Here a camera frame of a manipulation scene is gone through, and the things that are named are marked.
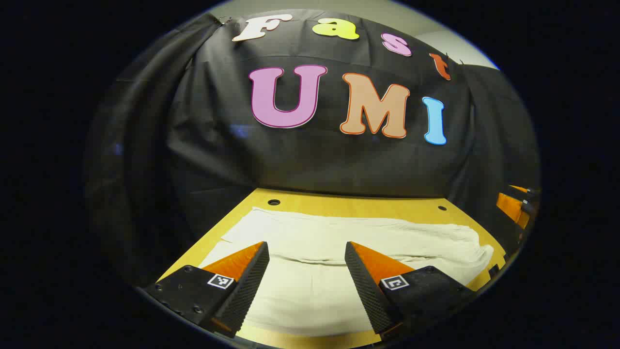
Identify cream white jeans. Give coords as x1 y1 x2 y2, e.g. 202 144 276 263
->
199 207 495 337

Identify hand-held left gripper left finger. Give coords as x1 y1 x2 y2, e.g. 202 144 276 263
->
138 241 270 338

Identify black backdrop cloth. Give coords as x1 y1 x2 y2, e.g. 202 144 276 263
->
85 9 541 286

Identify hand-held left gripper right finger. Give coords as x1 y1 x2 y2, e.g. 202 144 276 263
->
344 241 479 340

